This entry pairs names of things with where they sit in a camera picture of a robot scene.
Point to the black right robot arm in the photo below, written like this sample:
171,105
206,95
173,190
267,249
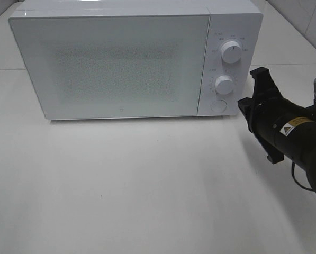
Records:
309,154

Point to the round door release button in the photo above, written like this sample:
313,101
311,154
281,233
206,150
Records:
219,106

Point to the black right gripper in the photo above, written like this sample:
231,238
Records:
281,127

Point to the white microwave oven body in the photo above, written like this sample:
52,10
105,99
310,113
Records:
228,20

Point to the white microwave door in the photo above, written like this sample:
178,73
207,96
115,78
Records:
114,67

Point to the upper white power knob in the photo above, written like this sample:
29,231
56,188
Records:
231,51

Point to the white timer knob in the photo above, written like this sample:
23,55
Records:
224,85

